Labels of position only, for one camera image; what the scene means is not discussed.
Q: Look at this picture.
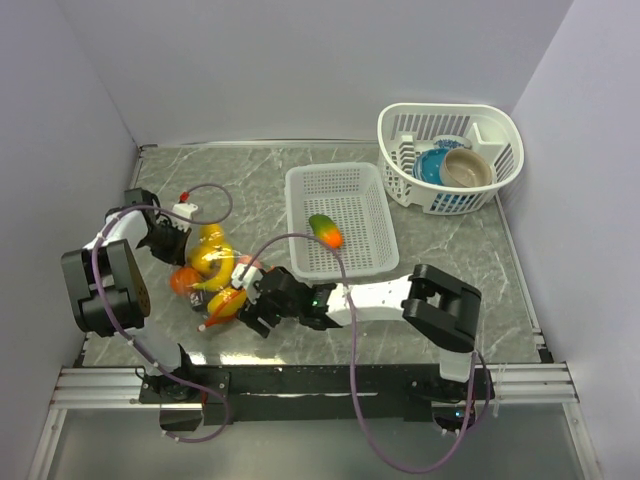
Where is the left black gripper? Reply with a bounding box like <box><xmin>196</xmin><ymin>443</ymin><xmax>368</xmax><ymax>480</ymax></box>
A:
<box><xmin>140</xmin><ymin>219</ymin><xmax>192</xmax><ymax>266</ymax></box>

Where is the fake pink peach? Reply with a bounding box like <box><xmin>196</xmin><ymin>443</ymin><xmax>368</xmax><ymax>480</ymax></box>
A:
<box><xmin>237</xmin><ymin>255</ymin><xmax>262</xmax><ymax>269</ymax></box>

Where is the fake yellow banana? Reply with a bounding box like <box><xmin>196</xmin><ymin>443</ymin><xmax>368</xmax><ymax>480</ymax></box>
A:
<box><xmin>193</xmin><ymin>242</ymin><xmax>235</xmax><ymax>292</ymax></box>

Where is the clear zip top bag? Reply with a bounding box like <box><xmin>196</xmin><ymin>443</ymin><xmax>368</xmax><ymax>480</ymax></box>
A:
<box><xmin>169</xmin><ymin>224</ymin><xmax>264</xmax><ymax>332</ymax></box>

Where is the fake green orange mango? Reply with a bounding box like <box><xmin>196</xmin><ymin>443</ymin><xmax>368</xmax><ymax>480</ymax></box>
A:
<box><xmin>309</xmin><ymin>214</ymin><xmax>344</xmax><ymax>249</ymax></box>

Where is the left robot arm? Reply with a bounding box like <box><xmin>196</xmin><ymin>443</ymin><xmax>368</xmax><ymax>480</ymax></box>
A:
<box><xmin>61</xmin><ymin>188</ymin><xmax>199</xmax><ymax>402</ymax></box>

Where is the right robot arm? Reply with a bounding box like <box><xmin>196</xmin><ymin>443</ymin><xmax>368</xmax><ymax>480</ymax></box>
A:
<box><xmin>231</xmin><ymin>264</ymin><xmax>482</xmax><ymax>399</ymax></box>

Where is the fake yellow lemon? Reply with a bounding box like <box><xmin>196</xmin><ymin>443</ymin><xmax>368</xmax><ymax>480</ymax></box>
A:
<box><xmin>199</xmin><ymin>223</ymin><xmax>225</xmax><ymax>245</ymax></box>

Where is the white rectangular perforated basket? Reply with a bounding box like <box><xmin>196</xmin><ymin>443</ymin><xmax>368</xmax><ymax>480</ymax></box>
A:
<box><xmin>284</xmin><ymin>162</ymin><xmax>399</xmax><ymax>278</ymax></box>

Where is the white round dish rack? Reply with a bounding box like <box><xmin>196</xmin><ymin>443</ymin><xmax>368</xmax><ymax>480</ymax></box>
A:
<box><xmin>377</xmin><ymin>103</ymin><xmax>524</xmax><ymax>216</ymax></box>

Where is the beige bowl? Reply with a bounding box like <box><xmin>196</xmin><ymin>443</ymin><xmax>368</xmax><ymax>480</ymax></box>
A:
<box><xmin>440</xmin><ymin>148</ymin><xmax>493</xmax><ymax>188</ymax></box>

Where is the blue white patterned plate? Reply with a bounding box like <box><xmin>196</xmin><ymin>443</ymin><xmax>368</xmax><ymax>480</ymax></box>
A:
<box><xmin>433</xmin><ymin>135</ymin><xmax>472</xmax><ymax>150</ymax></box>

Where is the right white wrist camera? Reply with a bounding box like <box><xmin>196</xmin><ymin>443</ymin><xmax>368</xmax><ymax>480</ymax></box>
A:
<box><xmin>231</xmin><ymin>263</ymin><xmax>263</xmax><ymax>291</ymax></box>

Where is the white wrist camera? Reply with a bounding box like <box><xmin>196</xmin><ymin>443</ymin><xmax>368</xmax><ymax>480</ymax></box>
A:
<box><xmin>171</xmin><ymin>202</ymin><xmax>199</xmax><ymax>220</ymax></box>
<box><xmin>231</xmin><ymin>263</ymin><xmax>263</xmax><ymax>291</ymax></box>

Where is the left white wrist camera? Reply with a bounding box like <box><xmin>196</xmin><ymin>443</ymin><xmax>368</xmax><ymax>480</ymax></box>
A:
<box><xmin>171</xmin><ymin>202</ymin><xmax>199</xmax><ymax>220</ymax></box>

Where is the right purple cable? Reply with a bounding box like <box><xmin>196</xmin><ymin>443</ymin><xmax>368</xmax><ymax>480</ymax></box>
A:
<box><xmin>239</xmin><ymin>232</ymin><xmax>494</xmax><ymax>474</ymax></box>

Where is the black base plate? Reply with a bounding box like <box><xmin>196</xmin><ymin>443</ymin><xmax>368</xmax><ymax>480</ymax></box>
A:
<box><xmin>139</xmin><ymin>364</ymin><xmax>495</xmax><ymax>430</ymax></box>

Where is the aluminium rail frame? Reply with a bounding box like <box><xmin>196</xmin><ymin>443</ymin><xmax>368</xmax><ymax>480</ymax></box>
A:
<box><xmin>27</xmin><ymin>324</ymin><xmax>601</xmax><ymax>480</ymax></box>

